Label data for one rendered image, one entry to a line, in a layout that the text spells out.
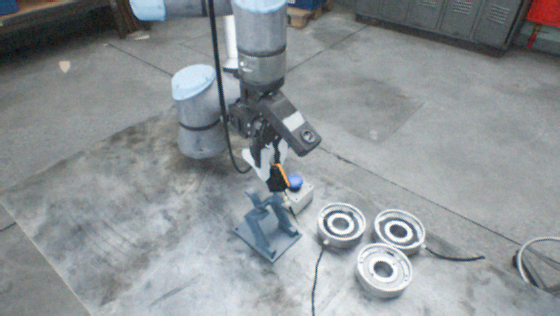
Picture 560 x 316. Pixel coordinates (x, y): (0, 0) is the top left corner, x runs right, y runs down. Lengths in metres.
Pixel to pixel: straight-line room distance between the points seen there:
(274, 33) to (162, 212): 0.56
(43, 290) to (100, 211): 1.03
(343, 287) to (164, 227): 0.42
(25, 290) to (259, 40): 1.70
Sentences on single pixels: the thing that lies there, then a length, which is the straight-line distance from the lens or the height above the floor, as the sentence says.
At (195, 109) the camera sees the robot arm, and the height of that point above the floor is 0.95.
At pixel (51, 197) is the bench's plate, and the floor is 0.80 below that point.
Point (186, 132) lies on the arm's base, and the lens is 1.02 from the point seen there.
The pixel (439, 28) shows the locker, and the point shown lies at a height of 0.15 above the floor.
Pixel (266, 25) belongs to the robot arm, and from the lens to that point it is 0.50.
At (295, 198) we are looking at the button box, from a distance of 0.84.
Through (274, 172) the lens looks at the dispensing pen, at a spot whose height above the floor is 1.01.
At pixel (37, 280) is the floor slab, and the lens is 2.01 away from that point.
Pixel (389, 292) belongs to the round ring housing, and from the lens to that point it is 0.74.
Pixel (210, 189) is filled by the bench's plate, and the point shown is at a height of 0.80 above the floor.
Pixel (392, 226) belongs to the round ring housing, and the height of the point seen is 0.82.
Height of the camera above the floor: 1.46
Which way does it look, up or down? 40 degrees down
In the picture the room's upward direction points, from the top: straight up
